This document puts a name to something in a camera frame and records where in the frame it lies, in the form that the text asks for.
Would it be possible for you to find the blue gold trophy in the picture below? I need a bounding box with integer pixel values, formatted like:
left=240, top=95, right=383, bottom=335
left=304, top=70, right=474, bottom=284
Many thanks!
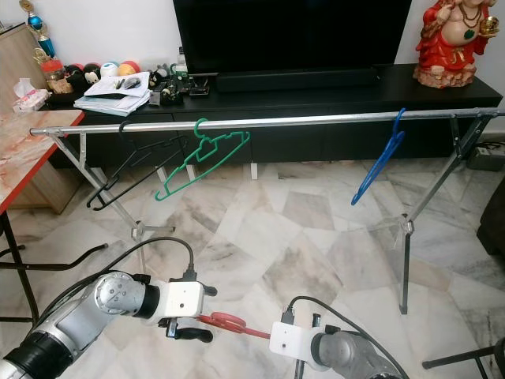
left=22, top=0, right=58, bottom=63

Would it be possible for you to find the black television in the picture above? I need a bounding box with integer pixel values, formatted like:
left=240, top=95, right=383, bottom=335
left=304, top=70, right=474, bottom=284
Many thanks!
left=172, top=0, right=414, bottom=77

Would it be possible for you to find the black TV cabinet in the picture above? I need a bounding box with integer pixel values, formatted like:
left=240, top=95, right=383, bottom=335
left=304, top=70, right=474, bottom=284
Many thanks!
left=39, top=63, right=505, bottom=167

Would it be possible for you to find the red lid jar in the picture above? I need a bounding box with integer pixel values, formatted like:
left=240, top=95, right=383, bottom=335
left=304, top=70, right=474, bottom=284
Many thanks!
left=42, top=59, right=66, bottom=96

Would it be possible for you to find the marble pattern folding table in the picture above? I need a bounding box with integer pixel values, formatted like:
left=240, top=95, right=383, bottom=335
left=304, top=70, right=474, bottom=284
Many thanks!
left=0, top=109, right=108, bottom=325

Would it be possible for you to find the black plastic hanger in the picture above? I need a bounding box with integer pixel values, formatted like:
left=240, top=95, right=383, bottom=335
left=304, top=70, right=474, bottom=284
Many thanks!
left=87, top=121, right=191, bottom=211

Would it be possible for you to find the metal clothes rack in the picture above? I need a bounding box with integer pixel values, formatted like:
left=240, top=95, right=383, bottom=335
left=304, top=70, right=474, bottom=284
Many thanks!
left=30, top=107, right=505, bottom=316

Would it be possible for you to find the small black display box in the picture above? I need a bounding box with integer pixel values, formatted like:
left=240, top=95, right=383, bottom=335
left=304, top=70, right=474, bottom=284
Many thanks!
left=188, top=81, right=211, bottom=98

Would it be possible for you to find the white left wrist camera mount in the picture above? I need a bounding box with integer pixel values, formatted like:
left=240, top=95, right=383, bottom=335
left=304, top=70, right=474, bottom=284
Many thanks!
left=156, top=280, right=205, bottom=321

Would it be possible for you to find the wooden sideboard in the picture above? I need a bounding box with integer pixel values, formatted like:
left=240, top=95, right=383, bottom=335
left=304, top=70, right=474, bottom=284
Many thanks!
left=0, top=20, right=84, bottom=215

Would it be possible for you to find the small green white bottle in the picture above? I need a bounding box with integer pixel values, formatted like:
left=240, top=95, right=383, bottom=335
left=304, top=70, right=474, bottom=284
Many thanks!
left=174, top=47, right=189, bottom=77

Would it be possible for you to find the black soundbar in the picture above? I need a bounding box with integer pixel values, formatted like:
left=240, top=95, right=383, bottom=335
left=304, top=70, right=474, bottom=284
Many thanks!
left=215, top=68, right=379, bottom=95

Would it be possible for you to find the dark sofa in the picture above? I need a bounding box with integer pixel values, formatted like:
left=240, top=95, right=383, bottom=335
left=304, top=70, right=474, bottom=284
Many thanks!
left=477, top=178, right=505, bottom=258

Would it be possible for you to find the pink tissue pack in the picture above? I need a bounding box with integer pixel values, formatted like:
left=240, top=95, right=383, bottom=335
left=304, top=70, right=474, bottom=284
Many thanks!
left=12, top=77, right=51, bottom=114

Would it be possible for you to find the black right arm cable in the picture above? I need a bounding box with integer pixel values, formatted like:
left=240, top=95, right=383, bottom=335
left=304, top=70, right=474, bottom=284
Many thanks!
left=280, top=295, right=404, bottom=372

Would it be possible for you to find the red laughing Buddha statue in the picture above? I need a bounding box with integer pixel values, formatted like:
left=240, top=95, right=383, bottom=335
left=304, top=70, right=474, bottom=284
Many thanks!
left=413, top=0, right=503, bottom=88

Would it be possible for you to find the green plastic hanger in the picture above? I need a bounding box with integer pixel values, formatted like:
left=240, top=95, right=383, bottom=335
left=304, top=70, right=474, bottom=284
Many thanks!
left=154, top=118, right=253, bottom=203

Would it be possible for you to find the red plastic hanger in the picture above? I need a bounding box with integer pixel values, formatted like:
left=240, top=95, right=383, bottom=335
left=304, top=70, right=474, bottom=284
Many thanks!
left=196, top=312, right=274, bottom=341

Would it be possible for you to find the black remote control holder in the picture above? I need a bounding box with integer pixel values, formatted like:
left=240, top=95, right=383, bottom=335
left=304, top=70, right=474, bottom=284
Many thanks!
left=151, top=75, right=185, bottom=106

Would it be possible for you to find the stack of papers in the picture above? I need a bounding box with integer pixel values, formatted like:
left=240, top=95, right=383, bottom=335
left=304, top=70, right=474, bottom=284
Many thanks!
left=73, top=71, right=153, bottom=118

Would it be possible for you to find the blue plastic hanger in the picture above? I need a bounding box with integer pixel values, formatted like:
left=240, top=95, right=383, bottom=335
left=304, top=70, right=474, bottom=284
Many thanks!
left=351, top=108, right=410, bottom=207

